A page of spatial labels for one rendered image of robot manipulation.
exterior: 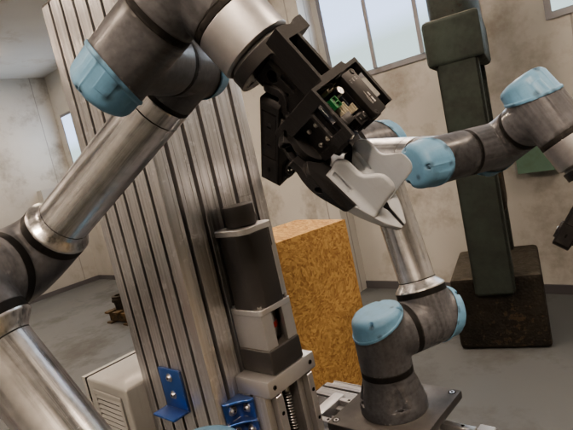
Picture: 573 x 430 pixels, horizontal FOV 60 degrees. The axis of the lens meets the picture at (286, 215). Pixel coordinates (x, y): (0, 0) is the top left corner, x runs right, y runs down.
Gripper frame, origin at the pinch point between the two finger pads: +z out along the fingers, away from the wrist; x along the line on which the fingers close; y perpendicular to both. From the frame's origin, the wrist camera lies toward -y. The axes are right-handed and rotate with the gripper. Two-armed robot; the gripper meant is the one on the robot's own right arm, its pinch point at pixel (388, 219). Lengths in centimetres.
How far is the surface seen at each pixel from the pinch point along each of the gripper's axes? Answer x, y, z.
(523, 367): 179, -186, 175
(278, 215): 307, -461, 8
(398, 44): 372, -228, -37
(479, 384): 152, -197, 159
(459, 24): 270, -122, -13
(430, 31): 264, -135, -21
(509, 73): 364, -166, 43
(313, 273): 94, -161, 29
